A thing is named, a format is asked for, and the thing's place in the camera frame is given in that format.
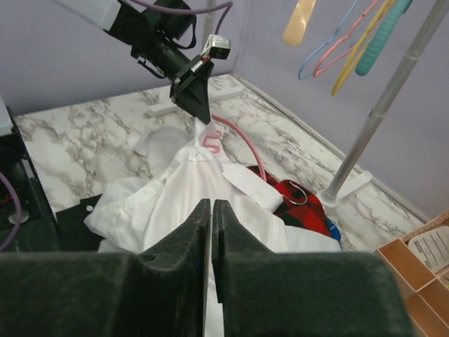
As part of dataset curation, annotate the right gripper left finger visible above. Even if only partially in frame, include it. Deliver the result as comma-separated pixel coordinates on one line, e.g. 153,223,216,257
1,199,211,336

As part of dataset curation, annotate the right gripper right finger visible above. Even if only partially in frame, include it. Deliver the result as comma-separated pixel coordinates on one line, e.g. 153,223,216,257
211,200,414,336

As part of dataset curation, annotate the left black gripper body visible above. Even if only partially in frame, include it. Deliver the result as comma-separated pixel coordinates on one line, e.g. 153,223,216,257
170,55,214,102

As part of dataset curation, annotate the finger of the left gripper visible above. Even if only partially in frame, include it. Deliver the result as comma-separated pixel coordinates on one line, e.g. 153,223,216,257
174,75,211,124

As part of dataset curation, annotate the white shirt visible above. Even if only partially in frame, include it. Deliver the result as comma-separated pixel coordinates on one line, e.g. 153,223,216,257
83,117,341,337

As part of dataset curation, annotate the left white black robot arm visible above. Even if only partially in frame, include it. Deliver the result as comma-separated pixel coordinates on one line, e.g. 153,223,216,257
55,1,214,124

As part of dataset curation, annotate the red black plaid shirt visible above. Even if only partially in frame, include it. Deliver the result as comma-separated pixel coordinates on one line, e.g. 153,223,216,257
250,173,333,237

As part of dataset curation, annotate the cream orange hanger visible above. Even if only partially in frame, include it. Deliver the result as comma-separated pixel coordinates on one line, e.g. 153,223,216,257
283,0,316,47

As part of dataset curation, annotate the yellow hanger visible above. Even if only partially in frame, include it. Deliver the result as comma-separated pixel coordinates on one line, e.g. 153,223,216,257
331,0,396,95

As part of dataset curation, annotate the teal hanger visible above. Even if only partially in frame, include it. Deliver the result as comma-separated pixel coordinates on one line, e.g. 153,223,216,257
355,0,413,77

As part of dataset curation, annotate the blue garment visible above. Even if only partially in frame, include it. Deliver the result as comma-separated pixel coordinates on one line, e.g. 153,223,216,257
326,218,342,243

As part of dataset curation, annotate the white metal clothes rack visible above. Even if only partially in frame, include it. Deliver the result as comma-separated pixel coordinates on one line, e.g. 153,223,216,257
145,0,449,208

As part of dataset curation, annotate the peach plastic file organizer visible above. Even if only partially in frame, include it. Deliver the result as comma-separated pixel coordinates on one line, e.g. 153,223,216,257
376,211,448,336

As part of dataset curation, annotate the white remote in organizer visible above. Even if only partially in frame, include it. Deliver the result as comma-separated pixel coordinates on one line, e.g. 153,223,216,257
408,225,448,273

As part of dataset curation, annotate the blue wire hanger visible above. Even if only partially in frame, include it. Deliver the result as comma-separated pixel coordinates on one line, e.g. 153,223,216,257
297,0,358,81

